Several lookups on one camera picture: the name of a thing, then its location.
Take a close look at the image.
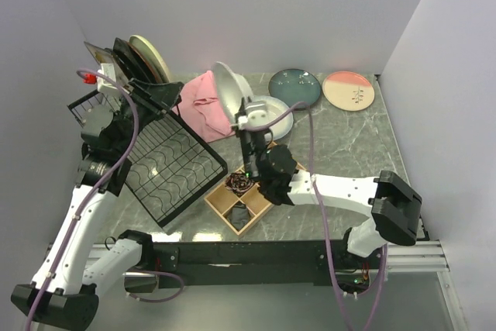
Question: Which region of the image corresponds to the pink and cream plate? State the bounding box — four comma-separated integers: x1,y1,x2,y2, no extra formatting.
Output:
322,71,375,112

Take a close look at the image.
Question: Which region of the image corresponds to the teal glazed plate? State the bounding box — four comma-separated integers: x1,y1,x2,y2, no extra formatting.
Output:
268,68,322,106

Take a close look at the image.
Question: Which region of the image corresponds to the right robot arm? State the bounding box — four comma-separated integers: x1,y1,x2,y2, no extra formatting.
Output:
234,98,422,268

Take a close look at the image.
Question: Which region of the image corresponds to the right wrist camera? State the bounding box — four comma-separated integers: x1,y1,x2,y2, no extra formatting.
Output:
233,99,270,132

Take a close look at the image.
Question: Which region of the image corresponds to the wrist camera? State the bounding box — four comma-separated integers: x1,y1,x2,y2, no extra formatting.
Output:
80,66,122,98
233,99,270,132

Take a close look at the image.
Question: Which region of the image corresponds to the black wire dish rack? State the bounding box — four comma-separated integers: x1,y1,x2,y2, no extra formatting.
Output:
67,88,229,229

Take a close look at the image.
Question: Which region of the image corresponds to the black ribbed plate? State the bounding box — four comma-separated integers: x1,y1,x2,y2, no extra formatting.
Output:
112,38,151,84

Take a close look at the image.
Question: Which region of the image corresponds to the wooden compartment tray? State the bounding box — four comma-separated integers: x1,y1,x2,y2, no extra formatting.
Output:
204,177,273,237

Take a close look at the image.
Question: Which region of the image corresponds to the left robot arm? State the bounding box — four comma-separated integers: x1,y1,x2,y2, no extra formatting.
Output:
11,79,183,330

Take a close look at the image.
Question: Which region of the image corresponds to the pale green plate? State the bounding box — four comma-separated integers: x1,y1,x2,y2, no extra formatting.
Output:
129,35,171,83

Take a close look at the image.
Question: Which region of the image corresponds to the white round plate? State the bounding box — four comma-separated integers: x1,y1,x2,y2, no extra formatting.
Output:
212,61,253,126

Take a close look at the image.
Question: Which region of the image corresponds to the pink folded cloth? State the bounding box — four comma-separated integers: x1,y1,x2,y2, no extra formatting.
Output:
173,71,234,143

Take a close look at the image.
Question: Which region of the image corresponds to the floral rolled tie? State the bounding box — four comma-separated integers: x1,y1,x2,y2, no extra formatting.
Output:
224,171,254,197

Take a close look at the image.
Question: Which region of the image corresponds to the grey rolled cloth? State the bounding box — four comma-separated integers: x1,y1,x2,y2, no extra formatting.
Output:
227,206,251,231

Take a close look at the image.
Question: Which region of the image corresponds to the white deep plate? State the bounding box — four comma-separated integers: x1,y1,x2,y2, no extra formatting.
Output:
253,95,294,141

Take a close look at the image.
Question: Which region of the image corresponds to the square patterned glass plate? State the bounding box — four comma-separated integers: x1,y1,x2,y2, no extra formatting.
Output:
84,42,129,87

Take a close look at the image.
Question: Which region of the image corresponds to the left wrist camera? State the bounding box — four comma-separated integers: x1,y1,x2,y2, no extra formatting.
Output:
80,66,122,98

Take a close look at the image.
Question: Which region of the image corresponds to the brown rimmed dark plate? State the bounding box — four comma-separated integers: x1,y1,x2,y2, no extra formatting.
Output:
126,41,163,84

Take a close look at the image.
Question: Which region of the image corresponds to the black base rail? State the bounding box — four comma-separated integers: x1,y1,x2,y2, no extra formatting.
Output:
108,229,388,297

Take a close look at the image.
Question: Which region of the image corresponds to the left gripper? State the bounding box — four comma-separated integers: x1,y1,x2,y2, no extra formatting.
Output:
114,78,184,155

